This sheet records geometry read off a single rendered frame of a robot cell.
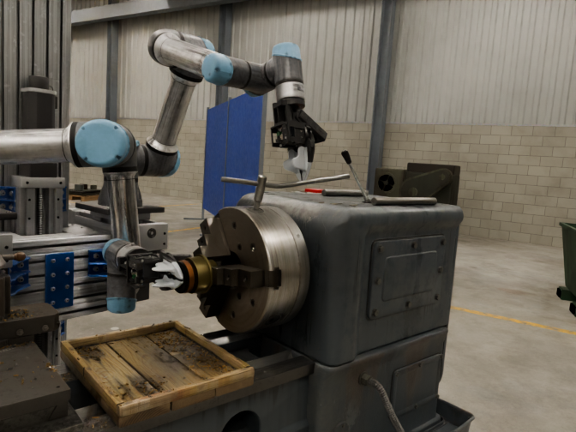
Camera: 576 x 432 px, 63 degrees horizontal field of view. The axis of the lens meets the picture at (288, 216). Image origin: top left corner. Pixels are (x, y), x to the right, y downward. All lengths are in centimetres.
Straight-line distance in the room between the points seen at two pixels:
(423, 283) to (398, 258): 16
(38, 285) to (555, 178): 1017
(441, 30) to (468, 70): 111
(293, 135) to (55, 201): 88
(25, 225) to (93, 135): 56
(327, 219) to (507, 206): 995
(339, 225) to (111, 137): 59
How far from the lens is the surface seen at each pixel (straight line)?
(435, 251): 147
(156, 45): 154
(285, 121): 124
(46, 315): 108
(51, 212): 175
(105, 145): 125
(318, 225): 116
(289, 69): 127
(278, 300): 111
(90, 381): 108
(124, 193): 141
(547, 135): 1099
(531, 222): 1100
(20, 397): 88
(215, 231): 119
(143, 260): 113
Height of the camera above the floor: 136
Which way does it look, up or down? 7 degrees down
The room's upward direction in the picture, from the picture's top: 4 degrees clockwise
